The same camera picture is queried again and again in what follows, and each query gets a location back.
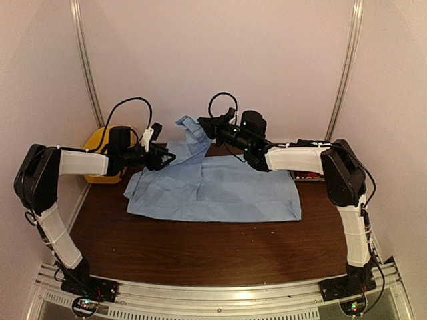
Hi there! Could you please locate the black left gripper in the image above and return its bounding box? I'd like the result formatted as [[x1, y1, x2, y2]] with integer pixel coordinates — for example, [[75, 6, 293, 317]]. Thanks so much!
[[121, 142, 176, 171]]

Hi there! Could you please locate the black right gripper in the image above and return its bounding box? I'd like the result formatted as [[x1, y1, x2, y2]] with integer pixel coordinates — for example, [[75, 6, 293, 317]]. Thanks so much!
[[198, 113, 252, 152]]

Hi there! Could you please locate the light blue long sleeve shirt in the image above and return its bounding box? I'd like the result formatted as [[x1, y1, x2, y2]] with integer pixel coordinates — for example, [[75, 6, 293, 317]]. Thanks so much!
[[124, 116, 302, 223]]

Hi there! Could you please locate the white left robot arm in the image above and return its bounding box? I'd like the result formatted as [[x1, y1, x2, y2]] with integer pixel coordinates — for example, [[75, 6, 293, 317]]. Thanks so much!
[[14, 123, 176, 296]]

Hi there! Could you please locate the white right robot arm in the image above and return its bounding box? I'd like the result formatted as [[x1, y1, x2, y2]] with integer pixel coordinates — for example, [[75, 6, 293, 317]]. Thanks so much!
[[198, 108, 372, 295]]

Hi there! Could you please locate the yellow plastic basket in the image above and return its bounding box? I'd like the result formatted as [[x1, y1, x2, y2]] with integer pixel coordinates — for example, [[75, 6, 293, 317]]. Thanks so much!
[[84, 125, 138, 185]]

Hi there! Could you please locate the black folded button shirt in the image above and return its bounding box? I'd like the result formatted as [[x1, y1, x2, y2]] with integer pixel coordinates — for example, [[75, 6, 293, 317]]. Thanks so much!
[[289, 139, 332, 147]]

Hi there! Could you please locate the red black plaid folded shirt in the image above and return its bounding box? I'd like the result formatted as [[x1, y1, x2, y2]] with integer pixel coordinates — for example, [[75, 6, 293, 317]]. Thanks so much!
[[291, 171, 324, 181]]

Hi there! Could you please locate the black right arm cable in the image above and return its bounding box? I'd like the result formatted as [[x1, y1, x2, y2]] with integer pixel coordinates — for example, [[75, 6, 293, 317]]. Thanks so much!
[[207, 92, 248, 164]]

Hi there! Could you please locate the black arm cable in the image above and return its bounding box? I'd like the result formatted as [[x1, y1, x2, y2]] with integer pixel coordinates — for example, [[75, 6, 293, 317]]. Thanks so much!
[[97, 97, 154, 154], [207, 92, 248, 164]]

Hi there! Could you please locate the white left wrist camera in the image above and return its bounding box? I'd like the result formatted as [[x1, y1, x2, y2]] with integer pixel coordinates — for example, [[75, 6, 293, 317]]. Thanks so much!
[[139, 123, 163, 151]]

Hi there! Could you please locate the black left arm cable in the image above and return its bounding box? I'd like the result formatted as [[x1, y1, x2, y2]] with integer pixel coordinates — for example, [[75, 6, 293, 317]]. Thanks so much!
[[97, 97, 154, 154]]

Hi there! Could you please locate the aluminium left corner post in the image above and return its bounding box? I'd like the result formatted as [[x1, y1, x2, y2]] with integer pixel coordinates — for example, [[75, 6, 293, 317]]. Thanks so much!
[[70, 0, 105, 127]]

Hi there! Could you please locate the aluminium corner post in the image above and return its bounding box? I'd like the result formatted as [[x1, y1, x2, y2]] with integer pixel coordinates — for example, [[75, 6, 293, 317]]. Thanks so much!
[[324, 0, 364, 141], [70, 0, 105, 127]]

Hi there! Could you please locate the aluminium right corner post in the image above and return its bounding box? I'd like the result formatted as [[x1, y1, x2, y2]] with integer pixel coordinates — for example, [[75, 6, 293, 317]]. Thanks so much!
[[324, 0, 364, 141]]

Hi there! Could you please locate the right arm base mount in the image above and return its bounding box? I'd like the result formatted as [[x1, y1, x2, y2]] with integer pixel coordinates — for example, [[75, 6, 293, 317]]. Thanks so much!
[[318, 275, 376, 301]]

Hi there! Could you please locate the aluminium front rail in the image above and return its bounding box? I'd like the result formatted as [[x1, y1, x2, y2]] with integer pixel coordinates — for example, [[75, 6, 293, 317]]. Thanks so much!
[[23, 263, 415, 319]]

